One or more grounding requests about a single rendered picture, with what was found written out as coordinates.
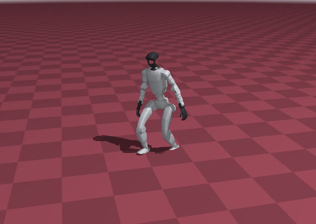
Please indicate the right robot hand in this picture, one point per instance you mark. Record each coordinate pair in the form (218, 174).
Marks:
(138, 108)

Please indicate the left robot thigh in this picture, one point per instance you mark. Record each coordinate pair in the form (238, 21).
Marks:
(166, 118)

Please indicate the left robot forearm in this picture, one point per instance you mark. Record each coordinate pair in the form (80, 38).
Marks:
(178, 95)

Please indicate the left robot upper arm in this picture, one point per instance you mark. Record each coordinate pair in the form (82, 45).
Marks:
(167, 75)

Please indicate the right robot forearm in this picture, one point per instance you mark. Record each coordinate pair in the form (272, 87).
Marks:
(142, 95)

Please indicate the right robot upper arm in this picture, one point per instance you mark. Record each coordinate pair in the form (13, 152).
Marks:
(144, 80)

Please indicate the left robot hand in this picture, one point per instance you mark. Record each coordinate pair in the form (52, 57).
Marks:
(183, 112)

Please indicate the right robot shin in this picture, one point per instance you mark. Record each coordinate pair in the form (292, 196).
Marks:
(142, 138)

